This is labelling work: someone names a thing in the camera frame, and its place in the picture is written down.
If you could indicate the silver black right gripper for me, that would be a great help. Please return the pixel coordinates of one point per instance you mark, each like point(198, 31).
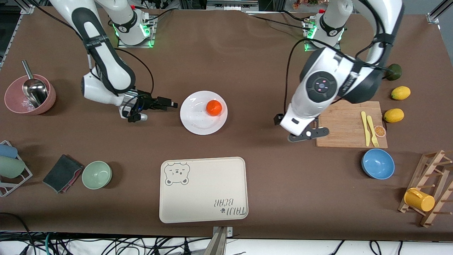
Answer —
point(148, 102)

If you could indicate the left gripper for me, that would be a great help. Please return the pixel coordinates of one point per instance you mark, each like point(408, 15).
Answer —
point(276, 119)

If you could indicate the white round plate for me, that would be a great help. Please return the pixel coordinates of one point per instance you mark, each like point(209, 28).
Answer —
point(198, 118)

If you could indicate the orange fruit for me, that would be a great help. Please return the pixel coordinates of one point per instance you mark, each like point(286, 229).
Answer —
point(214, 108)

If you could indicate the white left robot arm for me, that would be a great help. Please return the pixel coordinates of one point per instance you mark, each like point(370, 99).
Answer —
point(329, 60)

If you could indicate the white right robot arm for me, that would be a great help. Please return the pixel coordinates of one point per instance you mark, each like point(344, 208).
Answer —
point(106, 71)

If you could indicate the wooden cutting board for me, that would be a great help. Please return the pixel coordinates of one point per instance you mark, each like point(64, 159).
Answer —
point(339, 120)

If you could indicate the yellow plastic knife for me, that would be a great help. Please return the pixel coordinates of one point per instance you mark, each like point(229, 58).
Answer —
point(364, 124)

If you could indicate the yellow plastic fork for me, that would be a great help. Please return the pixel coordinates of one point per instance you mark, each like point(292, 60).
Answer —
point(371, 124)

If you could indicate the orange slice toy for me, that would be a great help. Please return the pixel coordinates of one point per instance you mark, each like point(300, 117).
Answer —
point(380, 131)

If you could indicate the blue bowl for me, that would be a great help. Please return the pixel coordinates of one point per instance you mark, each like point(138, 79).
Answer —
point(378, 163)

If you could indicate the beige bear print tray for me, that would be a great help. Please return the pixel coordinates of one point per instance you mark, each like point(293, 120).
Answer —
point(203, 189)

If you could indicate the yellow lemon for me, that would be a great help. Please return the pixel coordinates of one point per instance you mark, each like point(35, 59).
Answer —
point(394, 115)
point(401, 93)

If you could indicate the pale green bowl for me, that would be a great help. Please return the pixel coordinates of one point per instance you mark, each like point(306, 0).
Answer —
point(96, 175)

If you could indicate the green avocado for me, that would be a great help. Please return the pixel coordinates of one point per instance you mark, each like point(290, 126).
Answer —
point(394, 72)

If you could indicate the grey metal box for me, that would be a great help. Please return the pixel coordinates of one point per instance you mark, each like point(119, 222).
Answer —
point(231, 5)

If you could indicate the dark grey folded cloth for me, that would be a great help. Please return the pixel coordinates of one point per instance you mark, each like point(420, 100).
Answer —
point(62, 173)

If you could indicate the metal scoop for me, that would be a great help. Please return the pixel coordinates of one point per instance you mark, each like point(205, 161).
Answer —
point(35, 90)

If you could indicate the wooden cup rack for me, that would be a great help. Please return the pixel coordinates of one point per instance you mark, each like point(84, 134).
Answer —
point(421, 166)

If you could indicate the yellow mug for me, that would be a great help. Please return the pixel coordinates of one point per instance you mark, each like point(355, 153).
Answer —
point(419, 200)

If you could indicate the pink bowl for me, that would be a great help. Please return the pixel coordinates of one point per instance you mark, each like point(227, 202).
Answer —
point(14, 95)

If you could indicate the blue cup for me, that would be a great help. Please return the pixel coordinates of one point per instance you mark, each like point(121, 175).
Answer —
point(7, 151)

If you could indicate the pale green cup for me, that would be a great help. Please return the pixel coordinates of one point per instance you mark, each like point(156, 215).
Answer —
point(10, 167)

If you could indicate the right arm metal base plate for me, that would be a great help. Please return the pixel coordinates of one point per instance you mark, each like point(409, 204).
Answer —
point(139, 46)

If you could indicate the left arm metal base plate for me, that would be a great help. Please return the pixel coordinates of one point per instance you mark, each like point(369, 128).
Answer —
point(322, 50)

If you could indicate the metal table edge bracket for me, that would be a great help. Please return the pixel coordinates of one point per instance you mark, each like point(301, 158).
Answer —
point(219, 241)

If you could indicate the aluminium frame profile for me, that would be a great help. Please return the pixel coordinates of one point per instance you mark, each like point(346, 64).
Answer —
point(24, 7)
point(437, 14)

